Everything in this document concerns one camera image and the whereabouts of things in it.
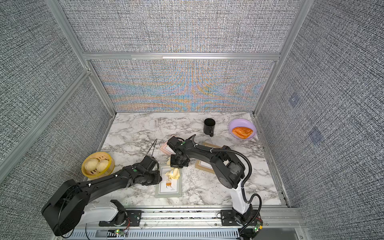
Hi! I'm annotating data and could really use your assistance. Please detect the yellow cleaning cloth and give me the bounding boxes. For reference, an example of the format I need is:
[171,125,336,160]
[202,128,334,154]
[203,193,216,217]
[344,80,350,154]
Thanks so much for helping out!
[166,167,181,180]

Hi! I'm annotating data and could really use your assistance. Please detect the grey-green picture frame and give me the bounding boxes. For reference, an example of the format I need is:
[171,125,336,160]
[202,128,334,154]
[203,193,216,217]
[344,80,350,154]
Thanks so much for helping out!
[155,164,183,198]

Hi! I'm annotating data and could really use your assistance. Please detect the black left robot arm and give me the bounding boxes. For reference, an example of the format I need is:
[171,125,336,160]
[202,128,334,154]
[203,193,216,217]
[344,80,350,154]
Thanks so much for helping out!
[41,156,162,237]

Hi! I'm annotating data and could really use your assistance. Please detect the black mug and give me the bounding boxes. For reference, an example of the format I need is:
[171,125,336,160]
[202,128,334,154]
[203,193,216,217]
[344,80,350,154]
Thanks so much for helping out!
[203,118,216,137]

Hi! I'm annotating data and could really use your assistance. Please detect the right steamed bun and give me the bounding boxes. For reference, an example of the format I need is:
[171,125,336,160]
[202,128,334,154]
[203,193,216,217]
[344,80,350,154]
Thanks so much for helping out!
[96,160,110,173]

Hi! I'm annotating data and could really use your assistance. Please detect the steamed bun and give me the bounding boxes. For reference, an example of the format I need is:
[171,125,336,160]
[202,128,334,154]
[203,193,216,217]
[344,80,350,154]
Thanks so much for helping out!
[96,160,110,173]
[84,158,100,175]

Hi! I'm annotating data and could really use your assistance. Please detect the yellow bamboo steamer basket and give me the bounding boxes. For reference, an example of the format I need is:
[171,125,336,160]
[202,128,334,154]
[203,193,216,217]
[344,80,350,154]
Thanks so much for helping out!
[82,152,115,180]

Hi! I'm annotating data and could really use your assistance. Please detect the left steamed bun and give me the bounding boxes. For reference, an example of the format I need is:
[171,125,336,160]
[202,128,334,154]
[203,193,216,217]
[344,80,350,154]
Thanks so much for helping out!
[84,158,100,175]

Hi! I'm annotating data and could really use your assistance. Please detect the orange pastry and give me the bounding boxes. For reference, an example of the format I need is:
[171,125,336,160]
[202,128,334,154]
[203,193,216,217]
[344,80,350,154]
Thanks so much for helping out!
[232,127,254,139]

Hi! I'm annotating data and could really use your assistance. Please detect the purple bowl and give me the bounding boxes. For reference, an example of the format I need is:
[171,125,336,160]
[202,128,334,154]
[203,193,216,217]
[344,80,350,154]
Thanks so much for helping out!
[229,119,257,140]

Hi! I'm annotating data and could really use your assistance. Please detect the pink picture frame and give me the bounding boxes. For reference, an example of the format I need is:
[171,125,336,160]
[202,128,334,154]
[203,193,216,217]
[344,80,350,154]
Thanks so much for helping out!
[160,142,175,156]

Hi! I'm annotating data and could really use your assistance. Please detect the tan wooden picture frame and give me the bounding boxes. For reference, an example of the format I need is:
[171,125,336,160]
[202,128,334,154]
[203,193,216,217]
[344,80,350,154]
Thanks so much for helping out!
[195,142,220,174]

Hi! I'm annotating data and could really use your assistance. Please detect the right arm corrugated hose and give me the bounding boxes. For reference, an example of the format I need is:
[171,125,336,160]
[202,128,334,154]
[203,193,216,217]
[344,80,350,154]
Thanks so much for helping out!
[191,134,263,235]

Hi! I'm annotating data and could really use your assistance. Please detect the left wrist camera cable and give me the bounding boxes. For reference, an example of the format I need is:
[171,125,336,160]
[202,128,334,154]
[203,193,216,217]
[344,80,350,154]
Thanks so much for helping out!
[149,138,159,158]

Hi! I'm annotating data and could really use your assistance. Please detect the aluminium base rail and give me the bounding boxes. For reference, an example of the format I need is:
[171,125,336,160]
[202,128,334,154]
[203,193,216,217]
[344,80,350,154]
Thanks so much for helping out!
[50,205,310,240]

